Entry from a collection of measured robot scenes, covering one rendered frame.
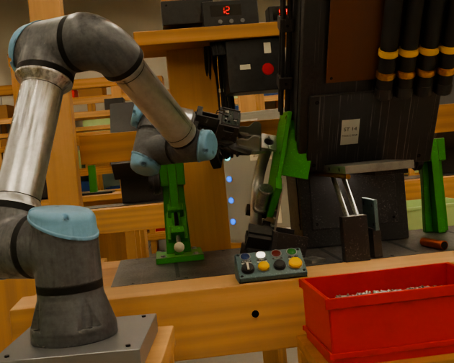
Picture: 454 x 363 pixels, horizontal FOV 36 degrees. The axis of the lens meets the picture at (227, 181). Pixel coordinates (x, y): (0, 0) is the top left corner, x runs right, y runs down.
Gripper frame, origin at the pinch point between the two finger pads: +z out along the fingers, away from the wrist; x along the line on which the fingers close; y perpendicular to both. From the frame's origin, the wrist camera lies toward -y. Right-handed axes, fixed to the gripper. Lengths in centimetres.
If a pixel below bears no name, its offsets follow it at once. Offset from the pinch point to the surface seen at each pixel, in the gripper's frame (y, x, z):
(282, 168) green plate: 3.8, -11.0, 3.5
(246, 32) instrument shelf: 11.5, 32.6, -9.6
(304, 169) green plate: 3.8, -9.5, 9.3
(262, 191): -0.3, -16.0, -0.2
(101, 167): -509, 466, -82
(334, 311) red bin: 25, -66, 7
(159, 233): -553, 417, 5
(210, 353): -10, -57, -8
